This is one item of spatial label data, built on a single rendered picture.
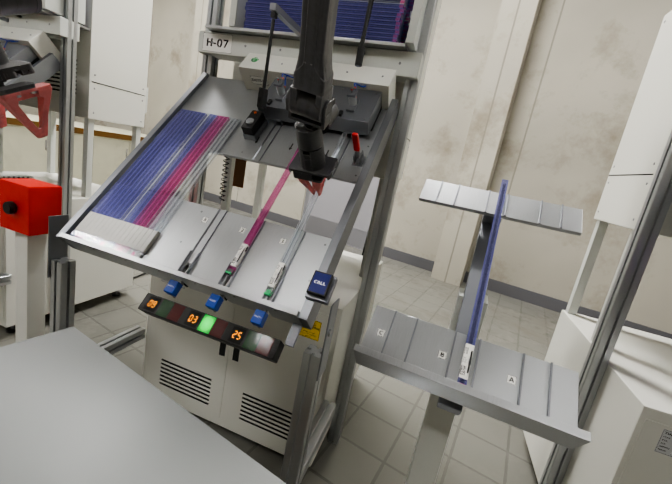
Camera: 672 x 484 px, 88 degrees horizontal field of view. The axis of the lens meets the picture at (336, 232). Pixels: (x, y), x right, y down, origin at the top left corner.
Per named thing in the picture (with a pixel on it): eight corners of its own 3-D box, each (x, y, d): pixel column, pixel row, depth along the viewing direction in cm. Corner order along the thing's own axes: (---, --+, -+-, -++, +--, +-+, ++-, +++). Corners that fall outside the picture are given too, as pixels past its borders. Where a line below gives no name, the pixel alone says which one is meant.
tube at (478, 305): (463, 394, 56) (465, 392, 55) (454, 390, 56) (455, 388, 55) (507, 183, 83) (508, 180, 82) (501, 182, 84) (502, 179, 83)
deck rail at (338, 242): (311, 330, 75) (306, 320, 70) (303, 327, 76) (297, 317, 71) (397, 116, 110) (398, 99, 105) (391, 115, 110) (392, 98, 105)
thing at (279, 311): (302, 327, 76) (296, 316, 70) (78, 250, 94) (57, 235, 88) (305, 322, 76) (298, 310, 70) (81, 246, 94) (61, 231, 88)
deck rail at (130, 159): (78, 250, 94) (60, 237, 88) (72, 248, 94) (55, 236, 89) (215, 88, 128) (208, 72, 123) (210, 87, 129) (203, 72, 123)
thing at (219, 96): (358, 193, 94) (357, 181, 90) (161, 150, 112) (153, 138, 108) (391, 114, 110) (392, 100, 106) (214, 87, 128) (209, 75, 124)
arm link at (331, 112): (284, 92, 67) (325, 106, 66) (310, 65, 74) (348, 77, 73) (286, 141, 77) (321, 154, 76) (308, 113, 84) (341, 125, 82)
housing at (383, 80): (387, 126, 109) (389, 85, 97) (251, 104, 122) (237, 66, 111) (394, 109, 113) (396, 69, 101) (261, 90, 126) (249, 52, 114)
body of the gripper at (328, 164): (299, 156, 86) (295, 131, 80) (339, 164, 83) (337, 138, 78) (288, 174, 82) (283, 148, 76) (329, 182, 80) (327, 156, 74)
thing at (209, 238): (303, 318, 74) (300, 312, 72) (74, 241, 92) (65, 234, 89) (334, 244, 83) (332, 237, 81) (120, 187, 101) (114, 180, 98)
